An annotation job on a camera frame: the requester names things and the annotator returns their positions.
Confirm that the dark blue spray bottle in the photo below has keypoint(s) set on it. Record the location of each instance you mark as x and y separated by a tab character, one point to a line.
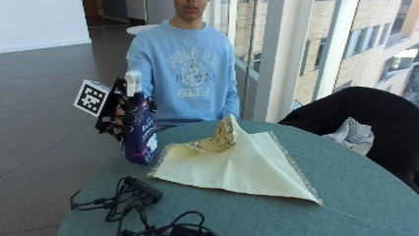
141	134

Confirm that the white cube with black markers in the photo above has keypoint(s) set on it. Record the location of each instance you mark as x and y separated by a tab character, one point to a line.
92	97

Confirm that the the person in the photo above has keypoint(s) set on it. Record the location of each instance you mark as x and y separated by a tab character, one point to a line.
188	72

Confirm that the black hub box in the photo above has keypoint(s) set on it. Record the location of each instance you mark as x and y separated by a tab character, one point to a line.
146	189

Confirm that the white round table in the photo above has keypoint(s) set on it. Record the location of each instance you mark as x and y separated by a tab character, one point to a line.
140	29

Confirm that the pale yellow cloth napkin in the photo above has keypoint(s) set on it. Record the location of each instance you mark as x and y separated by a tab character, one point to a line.
243	164

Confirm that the teal tablecloth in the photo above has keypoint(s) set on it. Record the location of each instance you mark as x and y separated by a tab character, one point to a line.
262	196

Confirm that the white striped cloth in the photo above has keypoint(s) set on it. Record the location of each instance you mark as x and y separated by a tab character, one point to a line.
354	136

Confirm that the black jacket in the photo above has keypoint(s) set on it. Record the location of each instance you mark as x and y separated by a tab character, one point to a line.
371	121

